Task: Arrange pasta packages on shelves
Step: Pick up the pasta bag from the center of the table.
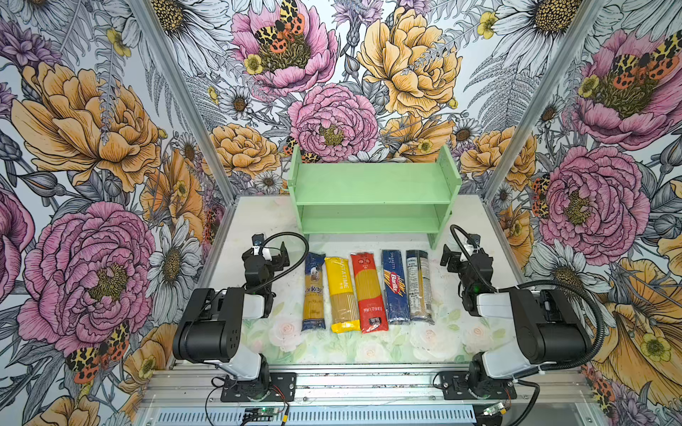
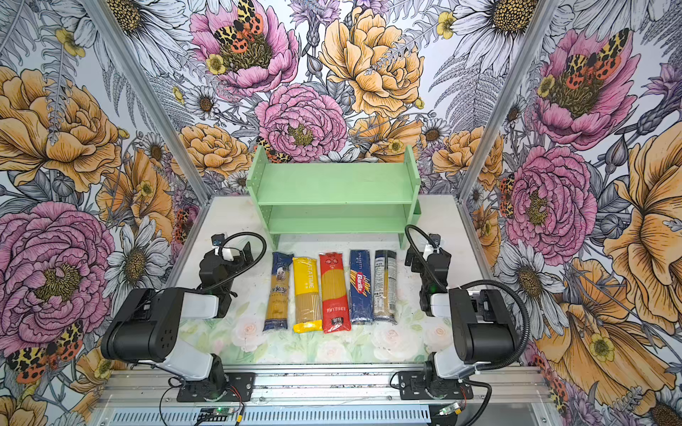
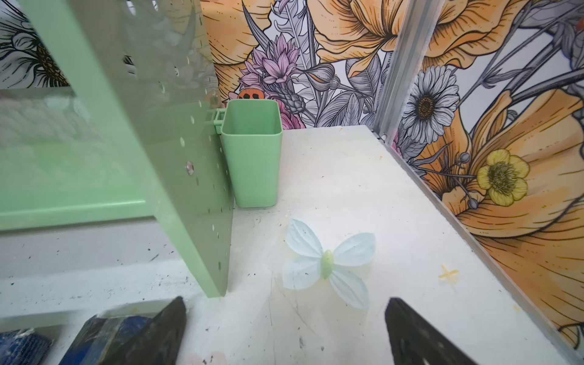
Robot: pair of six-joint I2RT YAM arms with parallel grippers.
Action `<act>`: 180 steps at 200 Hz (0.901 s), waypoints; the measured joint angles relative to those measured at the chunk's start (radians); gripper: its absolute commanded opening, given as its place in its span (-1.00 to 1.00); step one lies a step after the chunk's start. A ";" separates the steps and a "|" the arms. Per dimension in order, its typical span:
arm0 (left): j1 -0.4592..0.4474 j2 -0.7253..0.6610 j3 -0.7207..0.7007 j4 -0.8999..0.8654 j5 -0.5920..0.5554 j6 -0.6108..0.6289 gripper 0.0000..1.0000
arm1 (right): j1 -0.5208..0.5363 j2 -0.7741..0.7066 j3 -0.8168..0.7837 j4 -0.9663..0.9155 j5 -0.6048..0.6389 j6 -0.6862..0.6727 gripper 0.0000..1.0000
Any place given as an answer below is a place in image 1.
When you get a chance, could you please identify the yellow spaghetti pack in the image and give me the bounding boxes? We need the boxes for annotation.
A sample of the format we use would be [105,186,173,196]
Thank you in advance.
[325,257,361,334]

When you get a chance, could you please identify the right black corrugated cable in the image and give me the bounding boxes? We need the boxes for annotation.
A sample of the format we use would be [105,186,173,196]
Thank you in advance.
[448,224,607,372]

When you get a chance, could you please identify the green circuit board left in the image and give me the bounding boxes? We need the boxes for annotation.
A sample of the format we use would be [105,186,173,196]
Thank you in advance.
[241,408,291,426]

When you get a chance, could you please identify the red spaghetti pack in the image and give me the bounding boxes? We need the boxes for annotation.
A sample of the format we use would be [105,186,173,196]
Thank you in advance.
[351,252,389,334]

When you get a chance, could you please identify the blue Don Reggio spaghetti pack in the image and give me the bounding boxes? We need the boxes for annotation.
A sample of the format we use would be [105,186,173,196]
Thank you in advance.
[302,252,326,331]

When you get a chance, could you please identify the black corrugated cable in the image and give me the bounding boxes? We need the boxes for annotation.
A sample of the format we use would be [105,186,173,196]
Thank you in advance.
[246,231,311,295]
[448,224,607,372]

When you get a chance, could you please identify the left aluminium corner post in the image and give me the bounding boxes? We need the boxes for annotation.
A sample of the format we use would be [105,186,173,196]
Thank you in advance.
[131,1,237,207]

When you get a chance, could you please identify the right aluminium corner post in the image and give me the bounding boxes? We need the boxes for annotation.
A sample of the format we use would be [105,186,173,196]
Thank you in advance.
[482,0,605,203]

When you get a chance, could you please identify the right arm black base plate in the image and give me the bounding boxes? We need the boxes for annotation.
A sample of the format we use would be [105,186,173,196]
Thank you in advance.
[433,370,517,400]

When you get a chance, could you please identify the clear Ankara spaghetti pack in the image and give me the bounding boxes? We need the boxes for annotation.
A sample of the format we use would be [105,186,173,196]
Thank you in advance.
[406,250,434,325]

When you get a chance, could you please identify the green wooden two-tier shelf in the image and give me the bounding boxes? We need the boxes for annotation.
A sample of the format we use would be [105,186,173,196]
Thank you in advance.
[288,147,463,250]

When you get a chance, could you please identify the green circuit board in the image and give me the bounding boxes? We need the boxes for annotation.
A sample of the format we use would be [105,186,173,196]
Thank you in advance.
[481,402,506,416]
[241,408,291,426]

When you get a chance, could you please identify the green circuit board right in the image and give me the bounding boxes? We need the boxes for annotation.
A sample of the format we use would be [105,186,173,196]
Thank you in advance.
[481,402,506,416]

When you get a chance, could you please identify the aluminium front rail frame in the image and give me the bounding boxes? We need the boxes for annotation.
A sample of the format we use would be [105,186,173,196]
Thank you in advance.
[134,364,609,425]

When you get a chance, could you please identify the aluminium corner post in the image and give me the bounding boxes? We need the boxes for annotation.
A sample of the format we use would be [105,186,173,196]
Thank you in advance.
[482,0,605,203]
[131,1,237,207]

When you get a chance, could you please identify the blue Barilla spaghetti box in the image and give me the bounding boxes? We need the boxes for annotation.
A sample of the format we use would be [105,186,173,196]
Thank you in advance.
[381,250,410,325]

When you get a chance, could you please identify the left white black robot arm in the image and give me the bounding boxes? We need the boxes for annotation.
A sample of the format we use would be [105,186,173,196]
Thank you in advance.
[172,234,291,386]

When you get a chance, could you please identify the left black corrugated cable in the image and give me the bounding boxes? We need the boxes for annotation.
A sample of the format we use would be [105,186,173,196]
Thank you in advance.
[246,231,311,295]

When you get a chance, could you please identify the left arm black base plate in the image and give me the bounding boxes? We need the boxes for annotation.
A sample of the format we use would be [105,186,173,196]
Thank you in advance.
[220,373,298,403]

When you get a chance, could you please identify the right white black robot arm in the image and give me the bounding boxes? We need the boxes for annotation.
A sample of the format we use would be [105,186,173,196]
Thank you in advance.
[440,225,606,399]

